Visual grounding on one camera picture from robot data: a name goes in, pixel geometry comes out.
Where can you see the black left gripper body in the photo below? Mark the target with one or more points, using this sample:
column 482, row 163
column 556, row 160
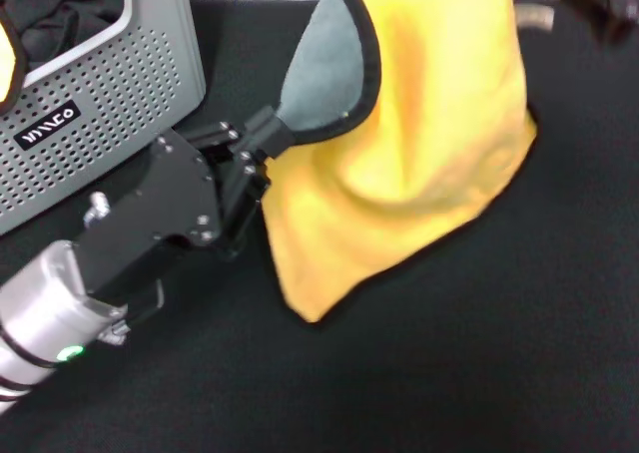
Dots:
column 150, row 208

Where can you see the yellow towel with black edge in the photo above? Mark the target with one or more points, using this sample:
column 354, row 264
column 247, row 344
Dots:
column 399, row 148
column 6, row 64

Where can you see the black cloth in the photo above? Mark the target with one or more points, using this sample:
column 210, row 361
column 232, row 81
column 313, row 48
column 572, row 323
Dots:
column 60, row 14

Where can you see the black tablecloth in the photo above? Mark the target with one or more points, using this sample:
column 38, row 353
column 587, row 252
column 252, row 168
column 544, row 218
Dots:
column 449, row 348

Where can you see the silver metal fitting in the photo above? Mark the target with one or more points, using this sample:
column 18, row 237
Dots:
column 97, row 208

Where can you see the grey perforated storage box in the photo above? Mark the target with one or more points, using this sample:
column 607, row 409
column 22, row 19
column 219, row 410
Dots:
column 125, row 74

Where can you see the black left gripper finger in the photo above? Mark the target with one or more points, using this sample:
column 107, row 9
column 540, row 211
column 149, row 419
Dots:
column 247, row 198
column 219, row 135

